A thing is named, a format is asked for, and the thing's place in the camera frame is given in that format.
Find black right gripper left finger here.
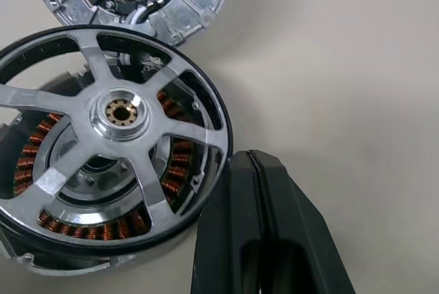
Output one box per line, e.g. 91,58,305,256
190,149,274,294

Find grey motor stator housing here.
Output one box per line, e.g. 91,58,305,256
0,64,224,269

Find white cable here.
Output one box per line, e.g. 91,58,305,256
118,3,157,66

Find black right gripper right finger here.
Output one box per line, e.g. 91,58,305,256
251,150,357,294

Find silver motor end cover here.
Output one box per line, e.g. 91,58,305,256
21,0,231,47

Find black motor rotor disc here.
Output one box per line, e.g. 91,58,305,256
0,25,235,254

